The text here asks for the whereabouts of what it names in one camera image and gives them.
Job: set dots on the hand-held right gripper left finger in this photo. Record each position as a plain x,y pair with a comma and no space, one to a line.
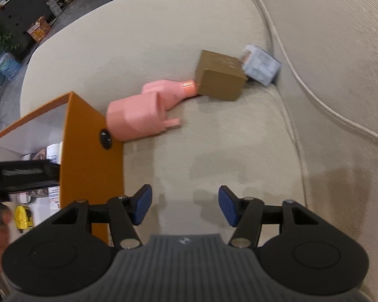
143,204

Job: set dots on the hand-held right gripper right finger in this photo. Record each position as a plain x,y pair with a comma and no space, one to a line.
227,204

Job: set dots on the dark printed card box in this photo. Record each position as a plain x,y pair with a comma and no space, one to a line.
39,154

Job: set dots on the yellow tape measure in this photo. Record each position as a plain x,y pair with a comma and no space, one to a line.
23,217

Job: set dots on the white cream tube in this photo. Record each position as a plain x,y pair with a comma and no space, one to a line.
54,154

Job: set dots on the orange cardboard box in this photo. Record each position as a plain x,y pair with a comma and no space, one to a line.
88,151

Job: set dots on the pink plastic bottle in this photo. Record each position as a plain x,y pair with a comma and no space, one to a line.
132,116

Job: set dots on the blue water jug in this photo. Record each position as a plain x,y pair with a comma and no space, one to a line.
8,66

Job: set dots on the small brown box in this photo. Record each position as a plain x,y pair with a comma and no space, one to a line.
220,81

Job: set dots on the trailing green plant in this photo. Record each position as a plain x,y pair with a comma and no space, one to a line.
0,37

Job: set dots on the small blue-grey box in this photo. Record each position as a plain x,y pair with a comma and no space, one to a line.
261,66

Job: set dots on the open cardboard box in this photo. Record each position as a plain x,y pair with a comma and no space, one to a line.
39,30

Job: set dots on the dark grey cabinet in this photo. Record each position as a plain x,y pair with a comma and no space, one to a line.
19,15

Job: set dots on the white paper bag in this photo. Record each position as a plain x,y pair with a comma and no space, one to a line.
55,6

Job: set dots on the beige sofa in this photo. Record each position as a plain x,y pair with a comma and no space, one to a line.
208,22

